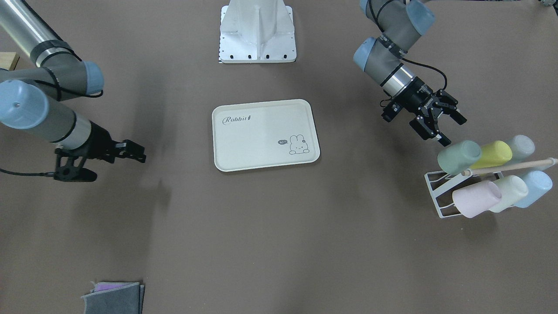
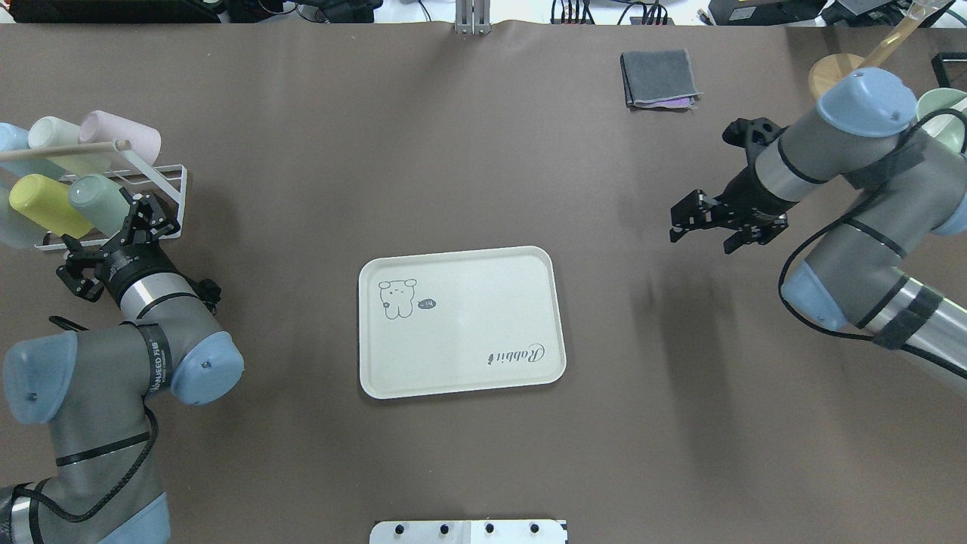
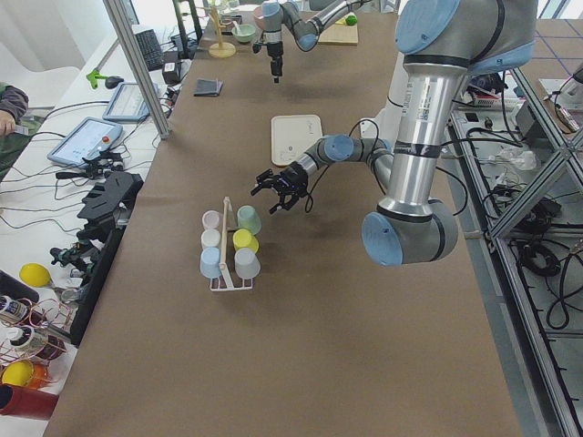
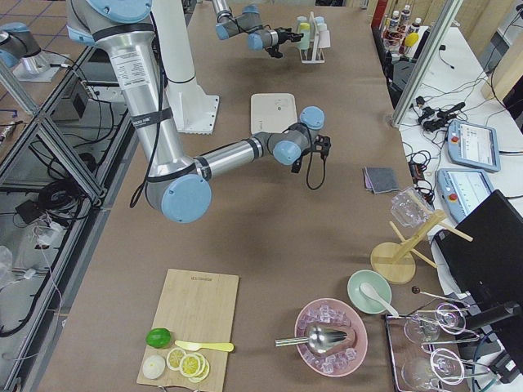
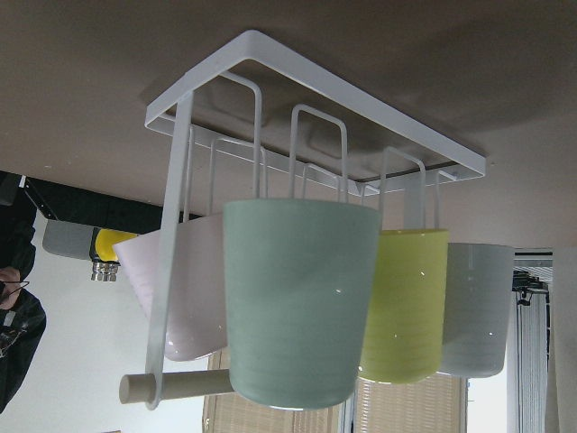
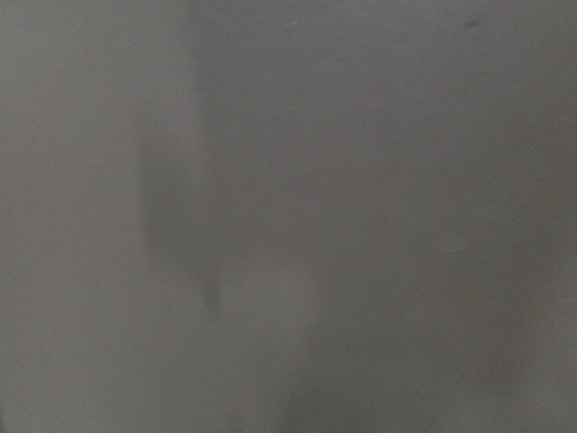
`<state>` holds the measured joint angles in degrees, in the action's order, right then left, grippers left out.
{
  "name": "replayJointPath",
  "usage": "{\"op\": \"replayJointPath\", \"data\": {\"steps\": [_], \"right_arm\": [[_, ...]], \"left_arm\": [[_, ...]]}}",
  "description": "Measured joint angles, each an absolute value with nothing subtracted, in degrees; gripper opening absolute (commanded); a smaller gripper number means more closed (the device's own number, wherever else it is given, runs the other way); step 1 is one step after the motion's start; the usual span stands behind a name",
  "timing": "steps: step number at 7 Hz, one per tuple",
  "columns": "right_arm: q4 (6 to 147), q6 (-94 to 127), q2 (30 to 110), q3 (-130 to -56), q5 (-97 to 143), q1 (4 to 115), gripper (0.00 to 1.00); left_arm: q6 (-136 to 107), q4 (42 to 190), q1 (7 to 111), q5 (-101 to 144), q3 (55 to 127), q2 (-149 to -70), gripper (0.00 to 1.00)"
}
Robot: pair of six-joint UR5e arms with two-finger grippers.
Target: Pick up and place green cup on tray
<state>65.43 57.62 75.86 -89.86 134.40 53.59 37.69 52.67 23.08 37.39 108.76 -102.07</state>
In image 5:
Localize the yellow cup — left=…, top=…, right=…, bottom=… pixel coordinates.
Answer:
left=359, top=229, right=449, bottom=383

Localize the white wire cup rack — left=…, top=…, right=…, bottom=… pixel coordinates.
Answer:
left=119, top=30, right=486, bottom=409

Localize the grey-white cup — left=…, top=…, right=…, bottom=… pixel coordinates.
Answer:
left=439, top=243, right=515, bottom=378

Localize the pink cup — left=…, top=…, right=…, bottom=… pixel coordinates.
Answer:
left=114, top=214, right=227, bottom=362

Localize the person in black jacket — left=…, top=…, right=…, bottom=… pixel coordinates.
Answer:
left=1, top=172, right=47, bottom=409

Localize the green cup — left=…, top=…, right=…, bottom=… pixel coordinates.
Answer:
left=224, top=198, right=380, bottom=410

